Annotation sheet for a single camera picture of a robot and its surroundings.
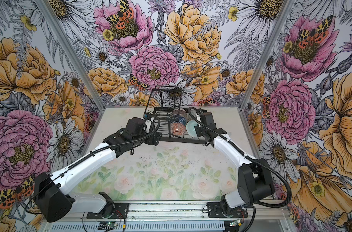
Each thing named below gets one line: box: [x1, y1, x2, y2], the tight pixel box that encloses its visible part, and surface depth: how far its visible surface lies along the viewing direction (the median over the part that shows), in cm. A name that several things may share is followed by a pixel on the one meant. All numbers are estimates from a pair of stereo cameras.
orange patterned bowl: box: [170, 122, 187, 136], surface depth 107 cm
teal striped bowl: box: [186, 119, 199, 137], surface depth 92 cm
